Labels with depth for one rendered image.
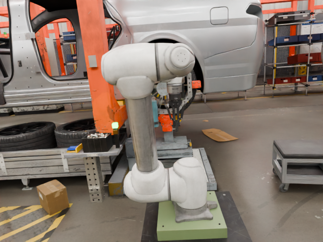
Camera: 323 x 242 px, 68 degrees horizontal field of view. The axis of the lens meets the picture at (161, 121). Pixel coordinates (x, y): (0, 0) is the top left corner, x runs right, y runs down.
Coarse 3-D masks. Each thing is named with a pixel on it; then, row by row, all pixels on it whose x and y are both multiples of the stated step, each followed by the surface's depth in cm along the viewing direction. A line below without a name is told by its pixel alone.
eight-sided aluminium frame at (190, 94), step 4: (188, 76) 230; (188, 80) 231; (188, 84) 232; (188, 88) 233; (188, 92) 234; (188, 96) 234; (184, 100) 236; (188, 100) 236; (180, 108) 238; (160, 112) 240; (164, 112) 240; (172, 112) 239; (176, 112) 239
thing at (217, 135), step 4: (204, 132) 357; (208, 132) 357; (212, 132) 357; (216, 132) 356; (220, 132) 353; (224, 132) 352; (208, 136) 339; (212, 136) 337; (216, 136) 336; (220, 136) 335; (224, 136) 334; (228, 136) 333; (232, 136) 332; (216, 140) 318; (220, 140) 318; (224, 140) 317; (228, 140) 316
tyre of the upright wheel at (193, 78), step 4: (192, 72) 237; (192, 76) 238; (192, 80) 239; (196, 80) 239; (196, 88) 241; (192, 92) 242; (192, 96) 243; (192, 100) 245; (188, 104) 245; (180, 112) 248
